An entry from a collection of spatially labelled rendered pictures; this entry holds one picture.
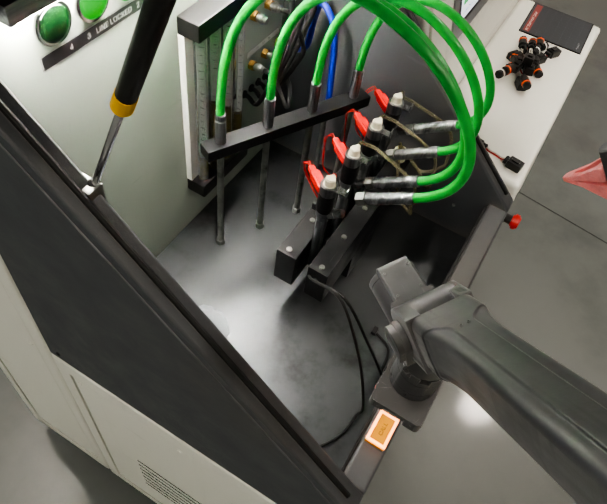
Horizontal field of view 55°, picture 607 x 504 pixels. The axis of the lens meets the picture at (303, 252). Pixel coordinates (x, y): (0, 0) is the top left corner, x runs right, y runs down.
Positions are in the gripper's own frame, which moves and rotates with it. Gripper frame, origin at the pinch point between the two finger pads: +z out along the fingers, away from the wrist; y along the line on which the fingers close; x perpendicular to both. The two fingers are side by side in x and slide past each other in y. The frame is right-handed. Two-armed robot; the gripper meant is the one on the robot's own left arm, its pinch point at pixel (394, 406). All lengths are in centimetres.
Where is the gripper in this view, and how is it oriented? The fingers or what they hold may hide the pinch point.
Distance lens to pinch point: 80.5
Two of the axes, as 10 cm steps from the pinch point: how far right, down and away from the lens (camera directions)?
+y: -5.1, 6.6, -5.6
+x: 8.5, 4.8, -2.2
